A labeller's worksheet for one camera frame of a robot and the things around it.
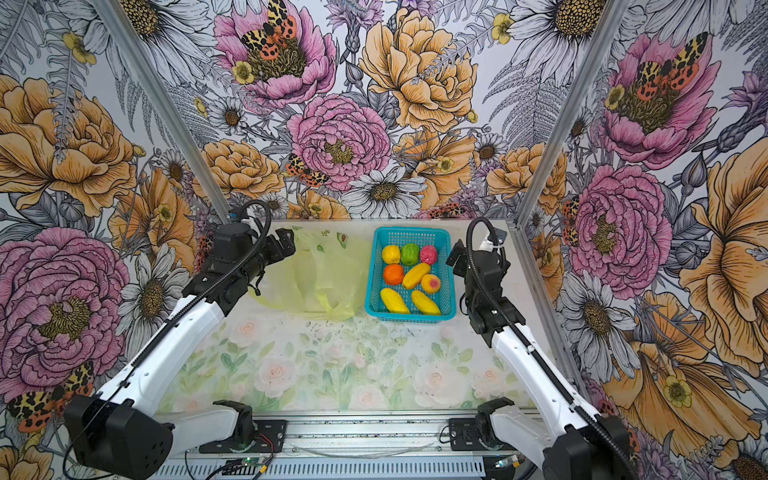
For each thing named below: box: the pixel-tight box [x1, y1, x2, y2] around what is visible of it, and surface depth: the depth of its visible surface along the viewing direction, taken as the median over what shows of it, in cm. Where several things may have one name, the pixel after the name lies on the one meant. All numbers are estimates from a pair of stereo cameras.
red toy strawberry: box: [419, 244, 438, 266], surface depth 107 cm
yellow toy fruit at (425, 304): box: [412, 290, 441, 316], surface depth 96 cm
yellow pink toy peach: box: [421, 273, 441, 294], surface depth 100 cm
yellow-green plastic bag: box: [250, 227, 371, 322], surface depth 89 cm
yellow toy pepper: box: [382, 245, 401, 264], surface depth 107 cm
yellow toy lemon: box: [380, 288, 410, 314], surface depth 96 cm
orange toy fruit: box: [384, 264, 405, 286], surface depth 101 cm
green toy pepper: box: [400, 243, 420, 266], surface depth 107 cm
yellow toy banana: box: [402, 262, 431, 290], surface depth 102 cm
